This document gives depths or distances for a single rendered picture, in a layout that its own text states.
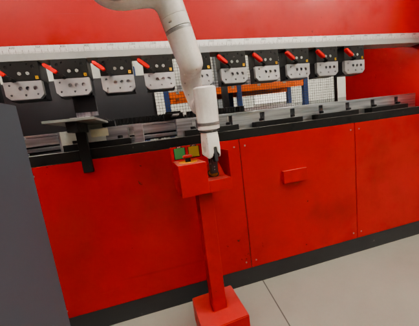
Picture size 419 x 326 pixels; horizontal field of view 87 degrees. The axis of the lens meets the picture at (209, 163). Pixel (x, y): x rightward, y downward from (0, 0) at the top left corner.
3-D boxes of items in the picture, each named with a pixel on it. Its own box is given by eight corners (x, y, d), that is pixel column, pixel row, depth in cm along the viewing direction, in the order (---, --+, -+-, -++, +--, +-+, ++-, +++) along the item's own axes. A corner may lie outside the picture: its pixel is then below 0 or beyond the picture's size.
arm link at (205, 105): (194, 123, 87) (200, 124, 79) (189, 88, 84) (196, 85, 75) (213, 119, 90) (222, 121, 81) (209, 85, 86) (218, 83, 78)
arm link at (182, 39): (161, 43, 83) (191, 118, 93) (167, 28, 68) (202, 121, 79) (182, 35, 85) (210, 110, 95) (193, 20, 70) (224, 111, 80)
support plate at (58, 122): (41, 124, 81) (41, 121, 81) (68, 127, 107) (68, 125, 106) (94, 118, 85) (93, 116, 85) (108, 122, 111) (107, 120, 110)
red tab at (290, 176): (284, 184, 121) (283, 171, 120) (282, 183, 123) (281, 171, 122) (308, 179, 124) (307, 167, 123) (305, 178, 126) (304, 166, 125)
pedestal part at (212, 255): (214, 312, 95) (197, 191, 87) (209, 302, 101) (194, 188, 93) (227, 307, 97) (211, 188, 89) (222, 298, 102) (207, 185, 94)
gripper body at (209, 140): (195, 128, 88) (199, 154, 91) (203, 130, 79) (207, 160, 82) (213, 125, 90) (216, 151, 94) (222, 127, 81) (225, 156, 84)
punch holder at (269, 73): (256, 81, 123) (253, 50, 121) (249, 84, 132) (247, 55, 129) (280, 79, 127) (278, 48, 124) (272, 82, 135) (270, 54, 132)
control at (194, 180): (182, 198, 80) (175, 149, 78) (175, 189, 95) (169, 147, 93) (233, 187, 86) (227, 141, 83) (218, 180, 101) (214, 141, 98)
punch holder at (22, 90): (6, 101, 97) (-3, 61, 95) (18, 103, 105) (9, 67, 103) (44, 97, 101) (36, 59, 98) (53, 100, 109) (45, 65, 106)
